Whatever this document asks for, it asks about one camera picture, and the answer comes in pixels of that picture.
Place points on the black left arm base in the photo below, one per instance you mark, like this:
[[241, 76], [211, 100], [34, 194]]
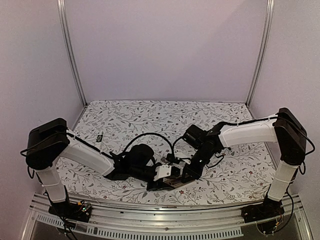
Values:
[[80, 211]]

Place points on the white slim remote control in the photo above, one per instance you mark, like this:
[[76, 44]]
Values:
[[99, 138]]

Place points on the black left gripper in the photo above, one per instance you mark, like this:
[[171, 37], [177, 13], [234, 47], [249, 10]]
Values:
[[159, 185]]

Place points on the aluminium corner post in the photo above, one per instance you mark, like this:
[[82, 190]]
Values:
[[270, 4], [61, 6]]

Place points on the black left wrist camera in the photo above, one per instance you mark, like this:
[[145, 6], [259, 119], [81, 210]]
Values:
[[162, 171]]

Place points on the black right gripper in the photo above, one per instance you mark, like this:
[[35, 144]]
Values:
[[194, 174]]

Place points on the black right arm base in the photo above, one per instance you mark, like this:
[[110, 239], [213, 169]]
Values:
[[269, 214]]

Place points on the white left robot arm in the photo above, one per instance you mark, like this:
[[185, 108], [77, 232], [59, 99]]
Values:
[[53, 140]]

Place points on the floral patterned table mat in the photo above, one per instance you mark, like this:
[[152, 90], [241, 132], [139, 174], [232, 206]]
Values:
[[154, 123]]

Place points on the left aluminium corner post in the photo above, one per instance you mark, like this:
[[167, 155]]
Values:
[[61, 6]]

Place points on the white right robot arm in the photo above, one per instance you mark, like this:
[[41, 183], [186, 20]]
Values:
[[240, 162]]

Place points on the right aluminium corner post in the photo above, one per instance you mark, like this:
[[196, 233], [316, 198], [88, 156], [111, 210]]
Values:
[[270, 4]]

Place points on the aluminium front rail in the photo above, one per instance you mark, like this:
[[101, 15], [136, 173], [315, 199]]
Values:
[[116, 220]]

